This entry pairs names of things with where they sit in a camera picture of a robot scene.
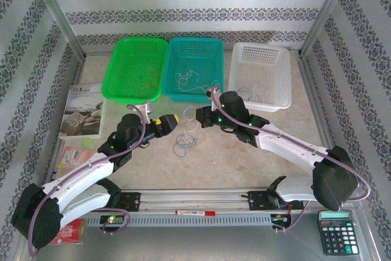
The rubber bands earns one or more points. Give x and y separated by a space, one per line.
174 148
177 75

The white plastic basket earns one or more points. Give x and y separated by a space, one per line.
259 68

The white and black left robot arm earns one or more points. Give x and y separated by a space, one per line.
85 172

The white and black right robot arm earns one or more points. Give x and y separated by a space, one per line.
290 148

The small green round cap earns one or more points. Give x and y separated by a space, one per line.
87 142

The book with photo cover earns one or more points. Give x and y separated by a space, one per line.
81 108

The teal plastic basket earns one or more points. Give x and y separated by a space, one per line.
195 56

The pink printed card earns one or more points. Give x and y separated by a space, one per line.
74 157

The green plastic basket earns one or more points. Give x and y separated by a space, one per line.
131 65

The red and white marker pen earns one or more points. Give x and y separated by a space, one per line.
195 212

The left controller board green light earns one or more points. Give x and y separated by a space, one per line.
112 219

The red paper packet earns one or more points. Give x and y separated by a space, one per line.
71 233

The black desk calculator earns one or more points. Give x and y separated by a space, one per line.
337 236

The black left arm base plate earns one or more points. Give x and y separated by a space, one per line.
129 201

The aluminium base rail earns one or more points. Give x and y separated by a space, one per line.
195 198

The aluminium side rail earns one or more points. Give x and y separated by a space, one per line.
320 114
76 74

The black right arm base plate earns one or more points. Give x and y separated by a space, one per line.
259 201

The aluminium frame post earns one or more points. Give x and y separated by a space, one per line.
55 10
328 10

